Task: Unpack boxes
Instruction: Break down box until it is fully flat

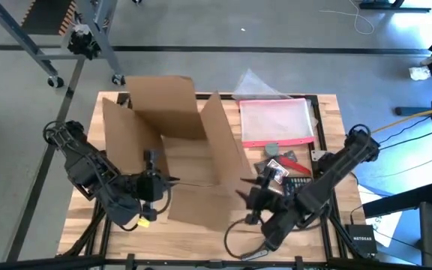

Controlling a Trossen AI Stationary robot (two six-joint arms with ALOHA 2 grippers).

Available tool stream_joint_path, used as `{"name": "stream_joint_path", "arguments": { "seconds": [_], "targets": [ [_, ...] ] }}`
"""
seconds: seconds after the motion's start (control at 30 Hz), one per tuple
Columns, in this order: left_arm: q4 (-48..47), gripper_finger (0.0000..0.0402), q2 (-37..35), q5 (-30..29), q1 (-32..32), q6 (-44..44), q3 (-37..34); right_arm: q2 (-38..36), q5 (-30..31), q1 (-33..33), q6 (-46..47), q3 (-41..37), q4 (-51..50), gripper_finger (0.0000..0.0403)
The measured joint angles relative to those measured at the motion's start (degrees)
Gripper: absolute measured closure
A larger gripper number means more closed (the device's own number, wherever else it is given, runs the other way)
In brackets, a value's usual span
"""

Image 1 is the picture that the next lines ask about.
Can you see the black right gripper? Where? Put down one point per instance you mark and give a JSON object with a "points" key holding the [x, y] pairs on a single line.
{"points": [[272, 200]]}

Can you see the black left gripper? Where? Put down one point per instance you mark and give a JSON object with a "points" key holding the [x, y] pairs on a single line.
{"points": [[151, 187]]}

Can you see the playing card box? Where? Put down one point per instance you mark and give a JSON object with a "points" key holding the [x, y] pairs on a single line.
{"points": [[279, 168]]}

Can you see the black calculator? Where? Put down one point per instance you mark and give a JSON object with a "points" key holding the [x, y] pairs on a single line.
{"points": [[298, 183]]}

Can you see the red box cutter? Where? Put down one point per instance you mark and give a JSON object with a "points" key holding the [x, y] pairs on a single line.
{"points": [[294, 165]]}

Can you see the grey round disc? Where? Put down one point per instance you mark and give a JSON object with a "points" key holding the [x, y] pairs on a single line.
{"points": [[272, 149]]}

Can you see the pink mesh zipper pouch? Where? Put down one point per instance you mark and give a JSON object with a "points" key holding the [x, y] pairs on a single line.
{"points": [[276, 120]]}

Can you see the brown cardboard box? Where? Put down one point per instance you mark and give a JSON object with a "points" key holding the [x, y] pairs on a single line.
{"points": [[163, 105]]}

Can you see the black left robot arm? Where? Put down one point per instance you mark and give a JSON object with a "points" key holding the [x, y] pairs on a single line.
{"points": [[88, 168]]}

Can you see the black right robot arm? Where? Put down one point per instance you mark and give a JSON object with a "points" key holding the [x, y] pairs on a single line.
{"points": [[324, 183]]}

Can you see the white printed paper sheet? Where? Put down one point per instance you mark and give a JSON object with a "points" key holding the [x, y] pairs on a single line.
{"points": [[388, 225]]}

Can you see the black desk leg beam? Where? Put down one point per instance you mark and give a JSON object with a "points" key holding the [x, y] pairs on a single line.
{"points": [[399, 200]]}

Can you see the black tangled device bundle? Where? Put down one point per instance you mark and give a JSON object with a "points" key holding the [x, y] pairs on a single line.
{"points": [[83, 43]]}

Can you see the grey metal rolling cart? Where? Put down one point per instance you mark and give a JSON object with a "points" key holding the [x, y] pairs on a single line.
{"points": [[101, 33]]}

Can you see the black yellow striped mat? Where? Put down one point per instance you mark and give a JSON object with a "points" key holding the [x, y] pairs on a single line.
{"points": [[47, 17]]}

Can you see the silver metal bracket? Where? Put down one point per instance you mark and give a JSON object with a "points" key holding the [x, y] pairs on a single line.
{"points": [[316, 155]]}

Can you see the black aluminium table frame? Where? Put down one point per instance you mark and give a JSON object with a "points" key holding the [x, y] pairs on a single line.
{"points": [[238, 96]]}

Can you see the black Netgear network switch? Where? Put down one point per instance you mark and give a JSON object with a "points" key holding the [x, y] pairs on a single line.
{"points": [[362, 239]]}

